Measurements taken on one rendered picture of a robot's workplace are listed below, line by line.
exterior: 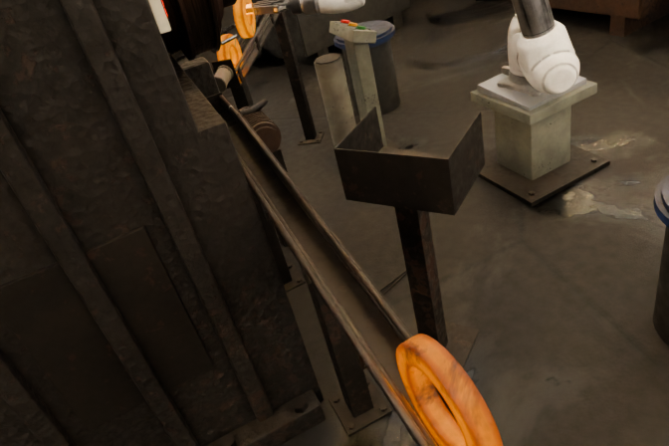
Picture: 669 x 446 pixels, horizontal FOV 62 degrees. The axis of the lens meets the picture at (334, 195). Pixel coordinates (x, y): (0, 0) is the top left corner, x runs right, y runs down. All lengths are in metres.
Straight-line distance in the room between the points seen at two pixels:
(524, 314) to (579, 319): 0.15
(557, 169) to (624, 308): 0.73
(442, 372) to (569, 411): 0.91
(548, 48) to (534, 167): 0.55
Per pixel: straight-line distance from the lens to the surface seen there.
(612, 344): 1.71
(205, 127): 1.10
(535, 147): 2.21
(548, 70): 1.86
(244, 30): 1.95
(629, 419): 1.57
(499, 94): 2.15
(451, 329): 1.72
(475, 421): 0.69
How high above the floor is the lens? 1.28
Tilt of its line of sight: 32 degrees down
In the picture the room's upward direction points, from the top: 14 degrees counter-clockwise
